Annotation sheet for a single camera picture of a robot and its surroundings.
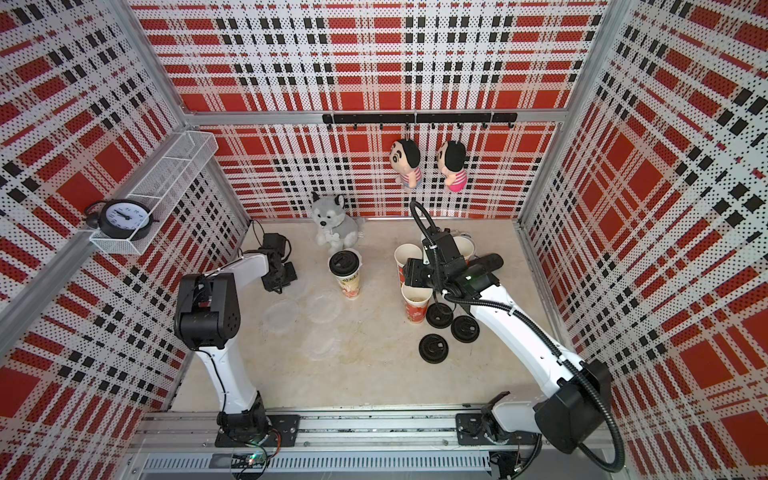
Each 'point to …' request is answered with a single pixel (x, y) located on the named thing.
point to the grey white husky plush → (337, 229)
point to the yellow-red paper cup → (350, 285)
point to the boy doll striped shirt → (405, 156)
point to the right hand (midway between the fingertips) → (418, 269)
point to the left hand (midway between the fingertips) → (292, 279)
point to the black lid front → (433, 348)
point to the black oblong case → (490, 262)
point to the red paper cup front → (417, 299)
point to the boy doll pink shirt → (453, 165)
